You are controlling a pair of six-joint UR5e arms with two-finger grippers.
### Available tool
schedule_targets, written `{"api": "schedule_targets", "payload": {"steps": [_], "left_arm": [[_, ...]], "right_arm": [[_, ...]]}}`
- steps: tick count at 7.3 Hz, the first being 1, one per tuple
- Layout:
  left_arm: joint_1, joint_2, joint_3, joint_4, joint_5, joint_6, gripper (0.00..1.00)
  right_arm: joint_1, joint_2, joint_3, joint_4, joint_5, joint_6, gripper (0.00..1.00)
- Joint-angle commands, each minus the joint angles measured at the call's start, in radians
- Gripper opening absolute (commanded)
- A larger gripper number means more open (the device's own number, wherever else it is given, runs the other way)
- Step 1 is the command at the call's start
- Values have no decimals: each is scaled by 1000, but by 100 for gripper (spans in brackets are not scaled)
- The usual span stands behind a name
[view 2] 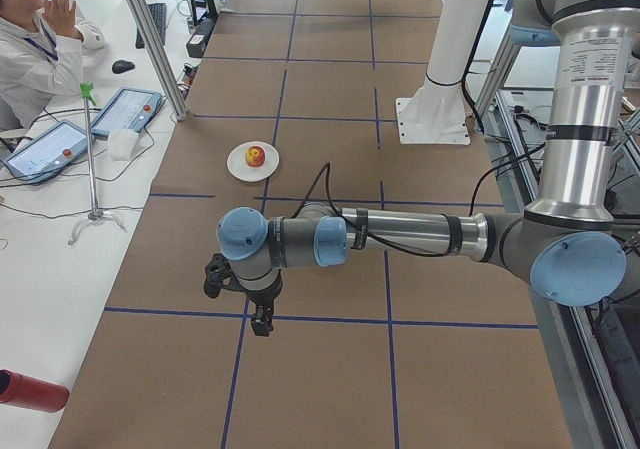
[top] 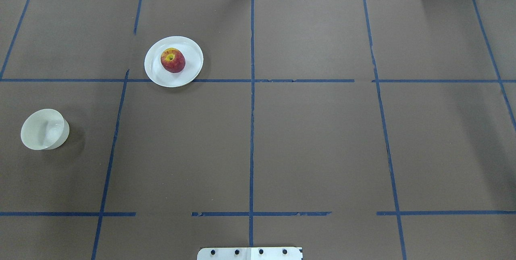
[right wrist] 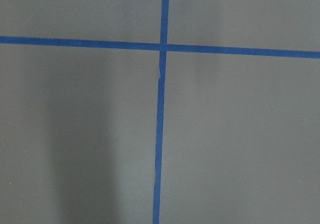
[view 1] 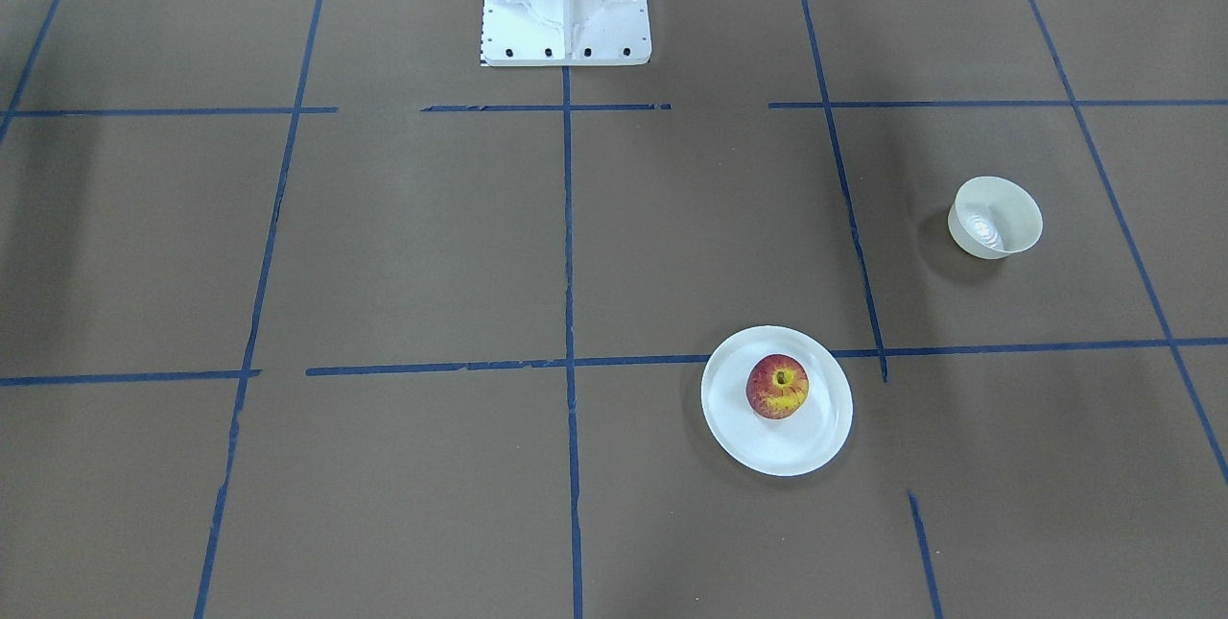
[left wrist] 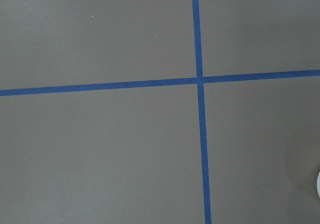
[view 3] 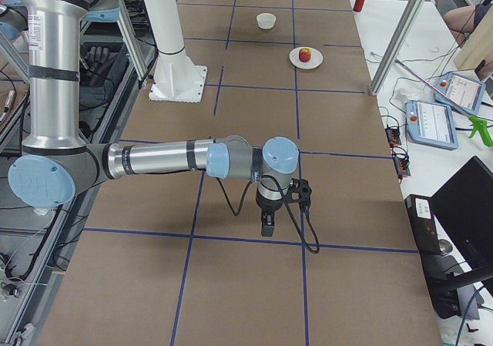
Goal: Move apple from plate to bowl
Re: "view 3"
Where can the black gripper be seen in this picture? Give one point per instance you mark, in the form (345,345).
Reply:
(269,206)

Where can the red yellow apple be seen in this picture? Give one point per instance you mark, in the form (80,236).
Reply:
(304,54)

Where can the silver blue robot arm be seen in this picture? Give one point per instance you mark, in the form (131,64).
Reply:
(57,164)

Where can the white bowl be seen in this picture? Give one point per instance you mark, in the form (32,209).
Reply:
(266,21)

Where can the lower orange black circuit module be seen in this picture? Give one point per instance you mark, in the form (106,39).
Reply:
(401,164)

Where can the orange black circuit module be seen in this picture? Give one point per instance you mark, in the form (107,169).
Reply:
(401,164)
(393,135)

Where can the black box device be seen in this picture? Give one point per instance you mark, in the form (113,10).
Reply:
(423,226)

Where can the upper orange black circuit module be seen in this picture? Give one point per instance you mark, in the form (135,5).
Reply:
(393,135)

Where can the near teach pendant tablet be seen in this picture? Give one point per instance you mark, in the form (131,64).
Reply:
(431,123)

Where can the teach pendant tablet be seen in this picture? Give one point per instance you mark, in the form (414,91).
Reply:
(431,123)
(463,91)

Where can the black laptop computer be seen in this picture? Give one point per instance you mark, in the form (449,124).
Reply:
(463,207)

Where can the far teach pendant tablet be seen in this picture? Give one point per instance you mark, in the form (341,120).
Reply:
(463,91)

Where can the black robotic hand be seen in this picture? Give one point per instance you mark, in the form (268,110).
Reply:
(96,62)

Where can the green plastic spray gun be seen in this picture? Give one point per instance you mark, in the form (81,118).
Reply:
(480,126)

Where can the wooden board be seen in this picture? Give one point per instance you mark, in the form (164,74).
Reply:
(478,47)

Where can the person's leg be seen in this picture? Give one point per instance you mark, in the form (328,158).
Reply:
(466,19)

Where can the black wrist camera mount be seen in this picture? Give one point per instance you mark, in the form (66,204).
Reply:
(300,192)

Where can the white pedestal base plate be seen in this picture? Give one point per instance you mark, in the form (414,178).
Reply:
(177,85)

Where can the aluminium frame post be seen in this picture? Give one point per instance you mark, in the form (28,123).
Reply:
(408,16)

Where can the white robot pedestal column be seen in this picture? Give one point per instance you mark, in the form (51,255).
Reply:
(167,32)

